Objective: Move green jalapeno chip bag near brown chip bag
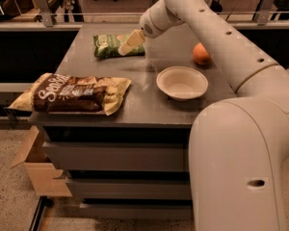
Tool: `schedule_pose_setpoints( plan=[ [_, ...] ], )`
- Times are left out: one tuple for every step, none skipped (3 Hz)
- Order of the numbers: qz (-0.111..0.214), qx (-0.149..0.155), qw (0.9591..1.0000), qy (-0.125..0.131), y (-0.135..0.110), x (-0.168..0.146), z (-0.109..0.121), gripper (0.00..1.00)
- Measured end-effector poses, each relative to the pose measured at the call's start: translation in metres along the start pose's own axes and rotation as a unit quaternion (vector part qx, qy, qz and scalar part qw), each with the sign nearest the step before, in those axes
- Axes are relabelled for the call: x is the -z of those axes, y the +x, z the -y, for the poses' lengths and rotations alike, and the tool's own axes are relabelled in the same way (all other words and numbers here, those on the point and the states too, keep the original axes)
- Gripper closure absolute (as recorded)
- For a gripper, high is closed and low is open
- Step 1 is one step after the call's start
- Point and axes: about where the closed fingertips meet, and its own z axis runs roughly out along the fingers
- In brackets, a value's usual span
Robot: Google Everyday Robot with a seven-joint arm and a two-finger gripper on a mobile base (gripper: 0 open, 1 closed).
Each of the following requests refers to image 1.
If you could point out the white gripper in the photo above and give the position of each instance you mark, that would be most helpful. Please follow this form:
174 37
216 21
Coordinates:
149 25

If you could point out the green jalapeno chip bag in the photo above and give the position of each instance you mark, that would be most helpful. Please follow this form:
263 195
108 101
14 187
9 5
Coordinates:
106 46

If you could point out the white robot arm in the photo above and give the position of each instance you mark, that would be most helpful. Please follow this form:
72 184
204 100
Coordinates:
237 146

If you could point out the brown sea salt chip bag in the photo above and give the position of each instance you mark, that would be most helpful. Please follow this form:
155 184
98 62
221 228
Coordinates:
59 94

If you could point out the white paper bowl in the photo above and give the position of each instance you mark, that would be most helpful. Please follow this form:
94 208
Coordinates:
182 83

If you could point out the orange fruit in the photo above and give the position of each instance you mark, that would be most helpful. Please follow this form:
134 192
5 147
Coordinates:
200 55

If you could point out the grey drawer cabinet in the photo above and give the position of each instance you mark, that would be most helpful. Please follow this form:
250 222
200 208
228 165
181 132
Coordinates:
133 163

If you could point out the metal railing with posts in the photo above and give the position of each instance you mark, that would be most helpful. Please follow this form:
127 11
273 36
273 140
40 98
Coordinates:
111 10

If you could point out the cardboard box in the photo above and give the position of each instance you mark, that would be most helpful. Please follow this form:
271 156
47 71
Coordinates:
45 179

